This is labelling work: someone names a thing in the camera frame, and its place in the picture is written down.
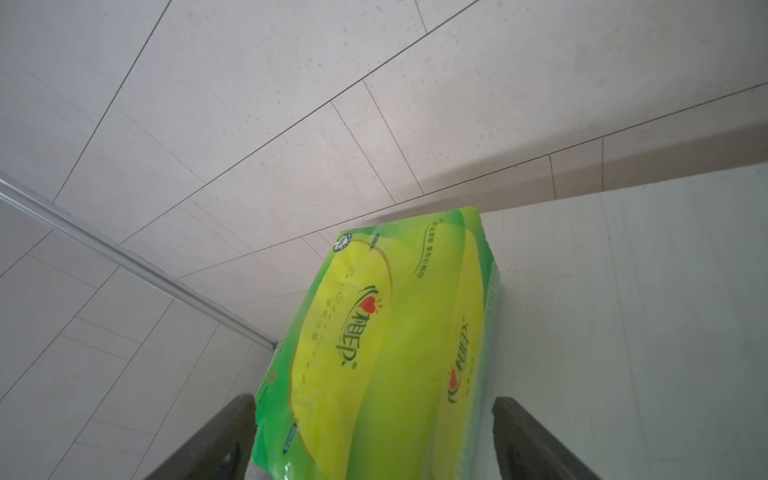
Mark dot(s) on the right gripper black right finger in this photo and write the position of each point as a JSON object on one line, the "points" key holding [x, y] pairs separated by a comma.
{"points": [[525, 449]]}

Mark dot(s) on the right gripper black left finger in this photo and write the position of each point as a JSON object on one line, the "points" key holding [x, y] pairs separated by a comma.
{"points": [[221, 449]]}

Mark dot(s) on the green tissue pack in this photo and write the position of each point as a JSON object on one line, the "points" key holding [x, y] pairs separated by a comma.
{"points": [[381, 373]]}

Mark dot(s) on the white two-tier shelf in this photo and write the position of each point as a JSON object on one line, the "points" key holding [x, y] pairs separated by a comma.
{"points": [[633, 325]]}

